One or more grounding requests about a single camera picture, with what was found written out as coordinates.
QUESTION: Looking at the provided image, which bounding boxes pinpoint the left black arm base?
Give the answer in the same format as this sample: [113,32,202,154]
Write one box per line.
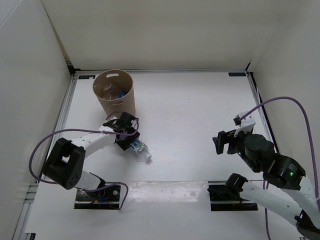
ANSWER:
[73,184,121,210]

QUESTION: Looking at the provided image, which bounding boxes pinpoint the tan cylindrical waste bin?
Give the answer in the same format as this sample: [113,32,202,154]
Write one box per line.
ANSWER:
[92,69,136,117]

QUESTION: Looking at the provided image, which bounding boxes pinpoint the blue corner sticker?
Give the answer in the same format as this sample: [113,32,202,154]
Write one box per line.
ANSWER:
[78,75,96,80]
[228,72,246,77]

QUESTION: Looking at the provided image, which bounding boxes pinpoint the aluminium frame rail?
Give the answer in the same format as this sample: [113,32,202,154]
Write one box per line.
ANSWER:
[246,71,278,151]
[12,74,76,240]

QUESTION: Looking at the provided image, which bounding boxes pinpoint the left blue corner sticker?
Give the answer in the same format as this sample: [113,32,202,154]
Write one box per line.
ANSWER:
[78,75,96,80]

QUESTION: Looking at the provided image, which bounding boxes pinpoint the green blue label bottle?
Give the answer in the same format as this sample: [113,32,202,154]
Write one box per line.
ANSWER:
[129,138,152,162]

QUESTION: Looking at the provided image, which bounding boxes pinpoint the right blue corner sticker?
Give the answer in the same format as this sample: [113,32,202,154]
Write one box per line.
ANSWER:
[228,72,246,77]

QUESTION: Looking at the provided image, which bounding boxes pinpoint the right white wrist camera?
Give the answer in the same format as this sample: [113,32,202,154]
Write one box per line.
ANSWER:
[233,111,256,138]

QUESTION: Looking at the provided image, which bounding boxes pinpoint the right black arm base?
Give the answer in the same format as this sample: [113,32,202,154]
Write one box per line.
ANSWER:
[207,184,258,212]

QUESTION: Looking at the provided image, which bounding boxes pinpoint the blue label plastic bottle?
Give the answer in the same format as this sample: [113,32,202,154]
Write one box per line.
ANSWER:
[114,91,126,99]

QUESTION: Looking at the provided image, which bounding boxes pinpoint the orange plastic bottle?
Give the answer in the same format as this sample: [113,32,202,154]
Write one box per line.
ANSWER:
[110,101,123,105]

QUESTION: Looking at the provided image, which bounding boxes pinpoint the clear unlabelled plastic bottle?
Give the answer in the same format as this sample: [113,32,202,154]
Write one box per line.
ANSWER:
[94,83,119,100]

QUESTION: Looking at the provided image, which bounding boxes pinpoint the left aluminium frame rail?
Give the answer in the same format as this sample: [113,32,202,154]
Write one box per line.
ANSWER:
[12,74,76,240]

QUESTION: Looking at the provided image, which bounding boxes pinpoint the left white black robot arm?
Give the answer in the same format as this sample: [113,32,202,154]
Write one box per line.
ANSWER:
[42,112,140,200]

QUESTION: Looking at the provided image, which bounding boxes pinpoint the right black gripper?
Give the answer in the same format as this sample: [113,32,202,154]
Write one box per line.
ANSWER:
[212,126,260,172]

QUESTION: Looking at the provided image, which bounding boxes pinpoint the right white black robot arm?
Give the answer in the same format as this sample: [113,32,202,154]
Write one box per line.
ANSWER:
[212,130,320,240]

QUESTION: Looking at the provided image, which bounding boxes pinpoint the right aluminium frame rail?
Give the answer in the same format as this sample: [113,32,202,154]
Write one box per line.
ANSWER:
[246,71,278,151]

